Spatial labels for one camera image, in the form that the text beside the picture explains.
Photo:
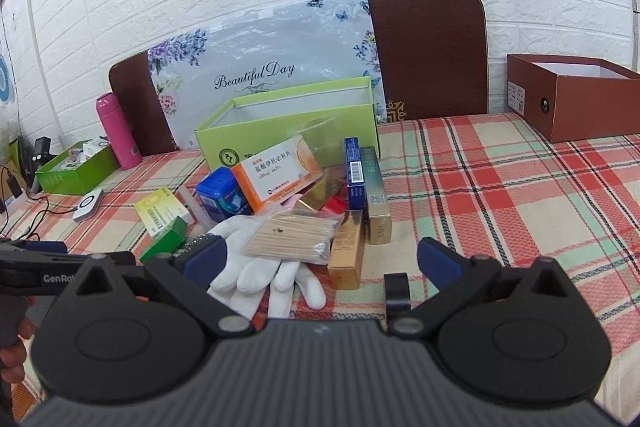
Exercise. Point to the black device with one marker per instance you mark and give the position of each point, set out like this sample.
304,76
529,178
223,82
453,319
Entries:
40,159

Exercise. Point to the green gold slim box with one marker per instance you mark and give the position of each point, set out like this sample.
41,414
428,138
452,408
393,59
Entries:
375,187

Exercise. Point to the person's left hand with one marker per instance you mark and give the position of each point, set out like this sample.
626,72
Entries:
11,359

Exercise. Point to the blue plastic box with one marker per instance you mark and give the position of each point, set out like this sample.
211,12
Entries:
220,199

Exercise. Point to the orange white medicine box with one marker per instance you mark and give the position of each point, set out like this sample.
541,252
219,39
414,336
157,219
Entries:
270,179

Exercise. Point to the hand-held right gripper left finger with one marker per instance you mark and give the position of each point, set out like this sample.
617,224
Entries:
202,257

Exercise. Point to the dark blue box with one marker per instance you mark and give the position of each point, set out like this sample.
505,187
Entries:
354,172

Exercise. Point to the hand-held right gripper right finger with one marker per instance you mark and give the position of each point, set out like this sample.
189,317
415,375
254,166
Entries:
440,259

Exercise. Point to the white rounded device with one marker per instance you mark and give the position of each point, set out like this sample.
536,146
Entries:
87,205

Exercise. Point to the clear glue stick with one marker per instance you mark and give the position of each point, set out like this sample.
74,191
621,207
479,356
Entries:
192,207

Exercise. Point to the white glove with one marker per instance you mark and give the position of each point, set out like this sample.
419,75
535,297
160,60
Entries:
260,279

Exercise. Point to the white blue small box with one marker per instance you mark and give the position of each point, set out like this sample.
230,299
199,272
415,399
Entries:
95,148

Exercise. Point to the brown shoebox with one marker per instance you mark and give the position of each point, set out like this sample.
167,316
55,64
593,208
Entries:
590,107

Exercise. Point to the small green tray box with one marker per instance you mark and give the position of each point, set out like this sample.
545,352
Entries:
75,179

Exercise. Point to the clear bag of wooden sticks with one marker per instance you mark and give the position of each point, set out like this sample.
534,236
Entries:
290,237

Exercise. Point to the pink bottle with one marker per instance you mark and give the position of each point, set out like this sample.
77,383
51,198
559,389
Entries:
117,132

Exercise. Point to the large green cardboard box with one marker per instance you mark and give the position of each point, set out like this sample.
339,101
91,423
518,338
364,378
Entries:
210,142

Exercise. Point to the tall gold box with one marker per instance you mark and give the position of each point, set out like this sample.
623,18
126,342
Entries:
345,257

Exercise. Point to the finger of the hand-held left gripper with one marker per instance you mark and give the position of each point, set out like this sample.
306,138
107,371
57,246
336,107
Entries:
35,249

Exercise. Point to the yellow green medicine box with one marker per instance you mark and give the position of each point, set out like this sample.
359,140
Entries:
157,209

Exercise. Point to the clear plastic cup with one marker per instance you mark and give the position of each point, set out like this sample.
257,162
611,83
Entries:
325,142

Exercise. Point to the plaid mat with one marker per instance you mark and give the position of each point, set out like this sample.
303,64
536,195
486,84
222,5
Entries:
500,187

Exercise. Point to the red box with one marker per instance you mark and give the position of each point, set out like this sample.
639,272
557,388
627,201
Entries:
336,206

